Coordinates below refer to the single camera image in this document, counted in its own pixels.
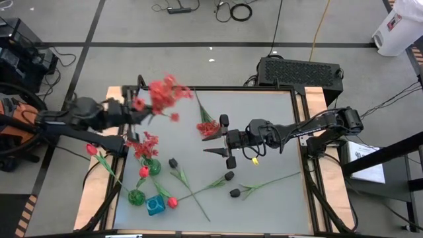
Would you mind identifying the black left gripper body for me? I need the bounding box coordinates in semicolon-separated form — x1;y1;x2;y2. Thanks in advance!
108;85;148;143

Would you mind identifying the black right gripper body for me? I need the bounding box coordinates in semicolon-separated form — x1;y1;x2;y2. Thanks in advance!
219;114;278;170

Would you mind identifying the red artificial flower bunch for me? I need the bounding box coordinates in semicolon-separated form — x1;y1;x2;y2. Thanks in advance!
194;88;221;138
125;131;160;166
132;74;194;124

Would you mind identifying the black artificial tulip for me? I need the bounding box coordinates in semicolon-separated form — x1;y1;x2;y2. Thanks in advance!
177;171;236;202
229;171;302;202
168;157;212;223

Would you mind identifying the tall green glass vase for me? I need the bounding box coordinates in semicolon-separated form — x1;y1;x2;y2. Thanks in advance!
142;157;163;177

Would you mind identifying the round green glass vase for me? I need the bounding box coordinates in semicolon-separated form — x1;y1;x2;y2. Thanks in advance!
128;189;147;207

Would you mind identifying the blue square glass vase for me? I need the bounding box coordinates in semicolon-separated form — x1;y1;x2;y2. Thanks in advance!
145;194;166;217

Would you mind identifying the grey table mat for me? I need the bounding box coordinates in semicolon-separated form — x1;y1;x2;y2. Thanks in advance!
112;89;311;236

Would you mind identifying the black computer case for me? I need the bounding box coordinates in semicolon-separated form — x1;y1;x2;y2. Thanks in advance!
256;56;344;106

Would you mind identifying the orange vacuum cleaner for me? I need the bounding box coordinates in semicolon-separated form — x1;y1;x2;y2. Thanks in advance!
0;93;44;173

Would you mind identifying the black equipment stack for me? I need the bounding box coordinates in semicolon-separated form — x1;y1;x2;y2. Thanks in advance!
0;16;59;95

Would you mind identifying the white paper sheet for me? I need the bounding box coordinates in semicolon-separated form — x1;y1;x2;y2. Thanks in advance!
346;141;387;184

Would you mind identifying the black side stand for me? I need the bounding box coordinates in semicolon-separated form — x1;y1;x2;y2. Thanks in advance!
340;130;423;232

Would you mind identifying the white plastic bin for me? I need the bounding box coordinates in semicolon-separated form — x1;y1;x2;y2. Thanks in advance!
371;0;423;57

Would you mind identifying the black metal table frame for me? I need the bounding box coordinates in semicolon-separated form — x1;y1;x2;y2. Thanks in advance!
79;74;360;236

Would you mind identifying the black vacuum hose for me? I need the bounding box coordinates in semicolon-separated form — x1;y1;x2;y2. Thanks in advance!
0;81;49;156

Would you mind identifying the coiled black cable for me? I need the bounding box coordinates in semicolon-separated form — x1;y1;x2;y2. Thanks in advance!
229;3;254;22

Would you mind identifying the yellow cable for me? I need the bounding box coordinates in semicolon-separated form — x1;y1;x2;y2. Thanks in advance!
309;0;332;62

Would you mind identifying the black cable bundle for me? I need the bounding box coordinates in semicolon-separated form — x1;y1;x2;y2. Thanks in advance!
360;81;423;122

